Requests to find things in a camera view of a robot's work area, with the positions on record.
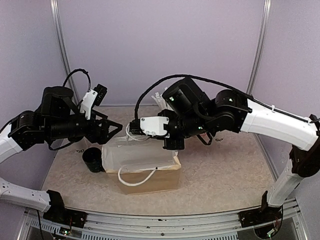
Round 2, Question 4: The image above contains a bundle of wrapped white straws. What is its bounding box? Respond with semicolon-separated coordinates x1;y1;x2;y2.
151;92;173;111

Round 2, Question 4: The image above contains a left aluminium post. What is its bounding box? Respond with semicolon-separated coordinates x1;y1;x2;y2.
49;0;78;93

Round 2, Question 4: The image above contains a right aluminium post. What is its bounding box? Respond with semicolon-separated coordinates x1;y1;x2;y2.
246;0;272;95

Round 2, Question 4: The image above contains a brown paper bag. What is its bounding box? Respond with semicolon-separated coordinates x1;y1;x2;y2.
101;135;182;195

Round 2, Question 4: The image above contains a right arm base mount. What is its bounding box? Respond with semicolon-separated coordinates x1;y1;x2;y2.
238;206;283;228

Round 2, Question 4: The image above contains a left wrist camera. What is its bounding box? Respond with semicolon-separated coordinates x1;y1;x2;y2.
80;84;108;120

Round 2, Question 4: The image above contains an aluminium front rail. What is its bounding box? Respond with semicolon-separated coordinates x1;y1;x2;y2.
17;199;309;240

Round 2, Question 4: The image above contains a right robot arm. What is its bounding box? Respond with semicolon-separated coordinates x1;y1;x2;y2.
129;74;320;222

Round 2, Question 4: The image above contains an aluminium post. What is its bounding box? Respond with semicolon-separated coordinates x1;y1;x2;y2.
246;0;272;95
49;0;78;93

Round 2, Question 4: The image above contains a white paper cup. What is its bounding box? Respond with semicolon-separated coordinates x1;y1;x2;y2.
75;149;85;154

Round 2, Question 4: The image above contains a stack of white paper cups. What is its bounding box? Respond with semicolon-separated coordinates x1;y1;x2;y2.
213;136;225;143

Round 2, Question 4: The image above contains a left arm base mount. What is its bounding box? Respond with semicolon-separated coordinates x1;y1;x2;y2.
43;207;88;229

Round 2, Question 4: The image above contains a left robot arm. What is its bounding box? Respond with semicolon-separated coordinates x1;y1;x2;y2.
0;68;123;223

